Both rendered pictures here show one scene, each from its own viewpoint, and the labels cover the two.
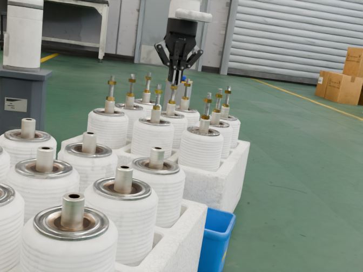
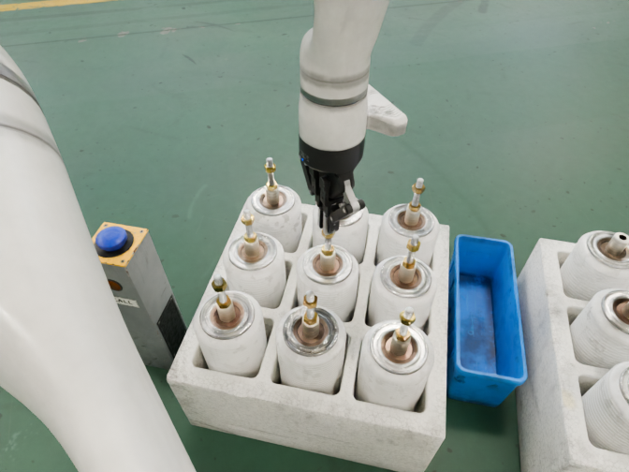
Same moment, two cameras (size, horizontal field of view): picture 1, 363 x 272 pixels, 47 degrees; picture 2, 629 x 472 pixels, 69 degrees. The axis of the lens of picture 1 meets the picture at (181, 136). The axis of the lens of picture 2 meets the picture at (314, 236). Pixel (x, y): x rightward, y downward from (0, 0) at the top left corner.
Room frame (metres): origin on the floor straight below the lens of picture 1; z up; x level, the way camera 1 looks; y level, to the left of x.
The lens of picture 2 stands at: (1.11, 0.46, 0.79)
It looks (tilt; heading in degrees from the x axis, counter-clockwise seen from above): 48 degrees down; 267
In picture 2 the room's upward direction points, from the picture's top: straight up
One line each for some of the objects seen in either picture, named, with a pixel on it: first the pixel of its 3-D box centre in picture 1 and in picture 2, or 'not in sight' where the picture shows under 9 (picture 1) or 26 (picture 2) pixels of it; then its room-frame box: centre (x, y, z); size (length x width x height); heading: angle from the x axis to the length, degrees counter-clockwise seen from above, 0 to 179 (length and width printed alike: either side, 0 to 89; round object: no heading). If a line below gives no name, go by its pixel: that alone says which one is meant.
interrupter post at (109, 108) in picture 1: (109, 107); (400, 342); (0.98, 0.18, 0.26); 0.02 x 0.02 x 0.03
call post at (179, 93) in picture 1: (173, 127); (145, 306); (1.37, 0.03, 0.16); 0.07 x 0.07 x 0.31; 75
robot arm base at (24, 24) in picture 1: (24, 39); not in sight; (1.19, 0.47, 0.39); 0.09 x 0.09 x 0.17; 10
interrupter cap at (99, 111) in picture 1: (108, 113); (399, 347); (0.98, 0.18, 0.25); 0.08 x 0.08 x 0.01
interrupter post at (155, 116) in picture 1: (155, 116); (406, 271); (0.95, 0.07, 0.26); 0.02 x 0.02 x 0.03
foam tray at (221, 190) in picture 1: (162, 174); (325, 320); (1.07, 0.04, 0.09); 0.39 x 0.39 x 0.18; 75
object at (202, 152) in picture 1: (197, 169); (402, 256); (0.92, -0.05, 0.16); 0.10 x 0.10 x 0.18
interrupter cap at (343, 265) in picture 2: (169, 115); (328, 264); (1.07, 0.04, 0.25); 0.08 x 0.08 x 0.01
